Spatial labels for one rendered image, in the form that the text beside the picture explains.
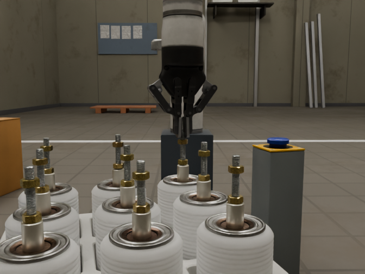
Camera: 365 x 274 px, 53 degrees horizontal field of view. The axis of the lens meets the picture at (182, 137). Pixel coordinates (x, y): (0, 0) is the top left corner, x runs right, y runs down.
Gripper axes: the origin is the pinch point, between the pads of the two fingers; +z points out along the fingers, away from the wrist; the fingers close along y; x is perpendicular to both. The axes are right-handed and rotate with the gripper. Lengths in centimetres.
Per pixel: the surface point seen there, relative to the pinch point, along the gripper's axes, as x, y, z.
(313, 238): 22, 44, 35
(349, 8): 706, 593, -192
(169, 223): -3.6, -3.3, 16.8
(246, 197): 64, 43, 35
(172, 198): -4.0, -2.9, 12.1
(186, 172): -1.2, 0.4, 8.3
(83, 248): -9.7, -18.0, 17.2
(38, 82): 745, -107, -16
